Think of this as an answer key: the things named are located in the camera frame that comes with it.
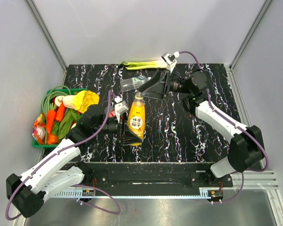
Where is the green plastic basket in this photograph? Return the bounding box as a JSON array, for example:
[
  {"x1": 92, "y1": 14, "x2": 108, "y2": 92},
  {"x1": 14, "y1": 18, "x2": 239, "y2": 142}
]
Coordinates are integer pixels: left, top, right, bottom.
[{"x1": 33, "y1": 86, "x2": 89, "y2": 148}]

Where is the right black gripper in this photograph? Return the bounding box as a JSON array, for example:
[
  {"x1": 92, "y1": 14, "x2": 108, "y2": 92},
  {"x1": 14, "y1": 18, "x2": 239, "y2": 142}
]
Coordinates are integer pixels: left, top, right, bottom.
[{"x1": 138, "y1": 68, "x2": 191, "y2": 100}]

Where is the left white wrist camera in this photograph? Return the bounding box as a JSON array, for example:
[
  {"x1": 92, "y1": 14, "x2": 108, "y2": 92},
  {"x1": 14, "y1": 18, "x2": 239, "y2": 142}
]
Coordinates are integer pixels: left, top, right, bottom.
[{"x1": 114, "y1": 96, "x2": 129, "y2": 122}]

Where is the orange toy carrot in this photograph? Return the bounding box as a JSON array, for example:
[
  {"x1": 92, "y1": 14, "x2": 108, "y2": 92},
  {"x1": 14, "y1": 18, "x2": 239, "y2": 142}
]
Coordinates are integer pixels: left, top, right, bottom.
[
  {"x1": 46, "y1": 110, "x2": 56, "y2": 134},
  {"x1": 55, "y1": 103, "x2": 66, "y2": 122}
]

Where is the clear bottle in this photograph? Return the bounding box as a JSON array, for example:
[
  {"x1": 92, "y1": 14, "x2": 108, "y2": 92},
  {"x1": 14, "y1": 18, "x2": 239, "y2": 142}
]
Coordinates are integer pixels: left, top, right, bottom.
[{"x1": 120, "y1": 76, "x2": 151, "y2": 92}]

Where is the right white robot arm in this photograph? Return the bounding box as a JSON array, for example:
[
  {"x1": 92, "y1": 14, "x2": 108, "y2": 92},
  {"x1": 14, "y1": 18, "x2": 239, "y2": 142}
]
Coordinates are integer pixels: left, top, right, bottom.
[{"x1": 138, "y1": 69, "x2": 268, "y2": 186}]

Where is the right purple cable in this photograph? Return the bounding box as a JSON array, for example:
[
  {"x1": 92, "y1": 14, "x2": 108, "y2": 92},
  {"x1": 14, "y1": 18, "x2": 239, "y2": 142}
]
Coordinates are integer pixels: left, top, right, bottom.
[{"x1": 179, "y1": 50, "x2": 271, "y2": 204}]

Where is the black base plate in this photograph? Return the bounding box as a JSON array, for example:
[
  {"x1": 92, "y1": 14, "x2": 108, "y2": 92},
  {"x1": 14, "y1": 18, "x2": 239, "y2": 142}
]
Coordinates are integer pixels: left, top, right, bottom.
[{"x1": 84, "y1": 162, "x2": 233, "y2": 197}]

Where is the yellow juice bottle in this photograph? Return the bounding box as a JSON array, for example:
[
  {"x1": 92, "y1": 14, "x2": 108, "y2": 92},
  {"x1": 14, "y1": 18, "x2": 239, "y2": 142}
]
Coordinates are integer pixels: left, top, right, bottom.
[{"x1": 128, "y1": 92, "x2": 146, "y2": 146}]

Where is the red cap water bottle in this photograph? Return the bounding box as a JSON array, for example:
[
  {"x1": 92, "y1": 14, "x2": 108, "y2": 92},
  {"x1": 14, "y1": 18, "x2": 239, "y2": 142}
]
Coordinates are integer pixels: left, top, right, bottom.
[{"x1": 106, "y1": 110, "x2": 116, "y2": 118}]

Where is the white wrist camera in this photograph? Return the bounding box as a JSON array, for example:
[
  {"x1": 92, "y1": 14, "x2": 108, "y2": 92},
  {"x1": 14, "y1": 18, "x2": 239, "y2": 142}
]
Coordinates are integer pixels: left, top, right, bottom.
[
  {"x1": 114, "y1": 96, "x2": 129, "y2": 122},
  {"x1": 161, "y1": 51, "x2": 180, "y2": 72}
]

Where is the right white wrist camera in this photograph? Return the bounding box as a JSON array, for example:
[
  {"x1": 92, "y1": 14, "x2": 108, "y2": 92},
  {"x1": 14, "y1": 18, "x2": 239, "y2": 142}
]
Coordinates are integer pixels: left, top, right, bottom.
[{"x1": 161, "y1": 51, "x2": 180, "y2": 72}]

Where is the green toy leafy vegetable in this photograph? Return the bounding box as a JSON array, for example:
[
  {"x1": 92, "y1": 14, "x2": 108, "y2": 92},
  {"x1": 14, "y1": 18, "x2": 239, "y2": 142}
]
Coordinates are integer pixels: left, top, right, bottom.
[{"x1": 51, "y1": 109, "x2": 82, "y2": 141}]

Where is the colourful snack packet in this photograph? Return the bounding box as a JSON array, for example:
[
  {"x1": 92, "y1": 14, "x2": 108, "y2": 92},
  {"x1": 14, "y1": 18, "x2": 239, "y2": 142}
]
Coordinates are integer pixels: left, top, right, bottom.
[{"x1": 32, "y1": 113, "x2": 46, "y2": 145}]

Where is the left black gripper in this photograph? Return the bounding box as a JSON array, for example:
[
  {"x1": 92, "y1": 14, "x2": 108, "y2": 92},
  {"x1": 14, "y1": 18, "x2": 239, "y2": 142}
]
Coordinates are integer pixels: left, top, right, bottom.
[{"x1": 94, "y1": 112, "x2": 142, "y2": 145}]

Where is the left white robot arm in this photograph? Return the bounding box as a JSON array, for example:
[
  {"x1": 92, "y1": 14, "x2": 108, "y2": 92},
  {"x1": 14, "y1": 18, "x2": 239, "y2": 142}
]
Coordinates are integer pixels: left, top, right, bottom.
[{"x1": 6, "y1": 105, "x2": 142, "y2": 218}]

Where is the green leek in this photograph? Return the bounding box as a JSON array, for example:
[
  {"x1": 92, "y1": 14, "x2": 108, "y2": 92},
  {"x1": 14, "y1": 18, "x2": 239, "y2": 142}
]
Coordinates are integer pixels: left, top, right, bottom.
[{"x1": 119, "y1": 60, "x2": 167, "y2": 71}]

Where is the green coiled hose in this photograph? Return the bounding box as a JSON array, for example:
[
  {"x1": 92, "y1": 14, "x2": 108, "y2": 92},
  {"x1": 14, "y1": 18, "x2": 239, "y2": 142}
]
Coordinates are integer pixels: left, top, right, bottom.
[{"x1": 41, "y1": 85, "x2": 73, "y2": 144}]

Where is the yellow toy cabbage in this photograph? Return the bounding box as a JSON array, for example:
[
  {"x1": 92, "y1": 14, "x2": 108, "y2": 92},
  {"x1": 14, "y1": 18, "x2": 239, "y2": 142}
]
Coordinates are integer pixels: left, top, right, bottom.
[{"x1": 62, "y1": 90, "x2": 100, "y2": 113}]

